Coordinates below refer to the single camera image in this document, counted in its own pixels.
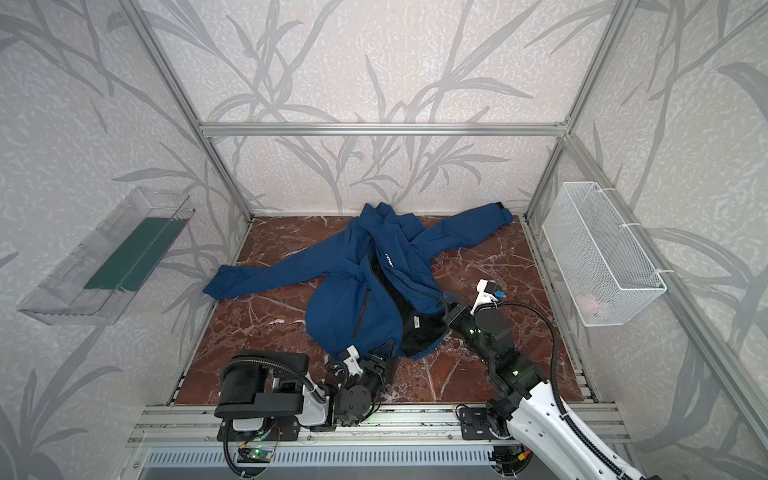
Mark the pink object in basket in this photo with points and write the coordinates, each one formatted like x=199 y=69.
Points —
x=591 y=307

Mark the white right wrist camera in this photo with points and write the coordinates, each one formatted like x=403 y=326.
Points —
x=488 y=293

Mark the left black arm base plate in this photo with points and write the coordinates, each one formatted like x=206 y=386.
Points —
x=282 y=429

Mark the green circuit board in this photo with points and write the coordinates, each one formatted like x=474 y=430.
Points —
x=253 y=455

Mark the green mat in tray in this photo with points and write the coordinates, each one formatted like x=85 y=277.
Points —
x=136 y=257

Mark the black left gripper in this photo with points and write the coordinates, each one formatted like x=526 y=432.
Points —
x=384 y=365

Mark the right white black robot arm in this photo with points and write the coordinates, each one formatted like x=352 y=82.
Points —
x=529 y=407

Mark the clear plastic wall tray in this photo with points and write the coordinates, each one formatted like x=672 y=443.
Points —
x=61 y=298

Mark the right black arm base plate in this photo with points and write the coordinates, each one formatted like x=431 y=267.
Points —
x=475 y=424

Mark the white wire mesh basket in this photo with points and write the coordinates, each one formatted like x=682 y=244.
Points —
x=598 y=253

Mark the blue zip jacket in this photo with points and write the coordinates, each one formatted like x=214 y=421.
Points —
x=378 y=292

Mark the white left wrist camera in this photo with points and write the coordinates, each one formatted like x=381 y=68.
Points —
x=350 y=359

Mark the aluminium frame struts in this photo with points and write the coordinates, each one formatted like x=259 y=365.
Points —
x=744 y=394

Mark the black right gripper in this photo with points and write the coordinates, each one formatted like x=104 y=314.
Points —
x=455 y=313

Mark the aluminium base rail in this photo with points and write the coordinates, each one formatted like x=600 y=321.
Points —
x=395 y=424

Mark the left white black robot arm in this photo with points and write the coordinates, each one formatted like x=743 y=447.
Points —
x=261 y=389

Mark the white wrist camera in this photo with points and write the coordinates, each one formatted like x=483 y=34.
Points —
x=350 y=359
x=488 y=293

